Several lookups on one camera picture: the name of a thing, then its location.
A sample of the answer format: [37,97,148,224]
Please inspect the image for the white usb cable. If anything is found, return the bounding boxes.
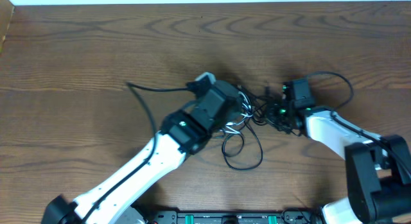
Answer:
[223,90,254,135]

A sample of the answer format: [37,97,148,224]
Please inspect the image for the black usb cable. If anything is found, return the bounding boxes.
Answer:
[221,82,277,171]

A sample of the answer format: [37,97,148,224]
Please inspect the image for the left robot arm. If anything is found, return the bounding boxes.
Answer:
[41,80,242,223]

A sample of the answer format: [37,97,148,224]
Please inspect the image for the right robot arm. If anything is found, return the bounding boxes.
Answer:
[265,78,410,223]

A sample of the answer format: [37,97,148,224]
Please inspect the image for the wooden board at left edge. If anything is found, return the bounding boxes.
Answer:
[0,0,15,52]

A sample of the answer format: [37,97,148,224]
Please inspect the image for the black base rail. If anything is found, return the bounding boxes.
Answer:
[128,206,328,224]

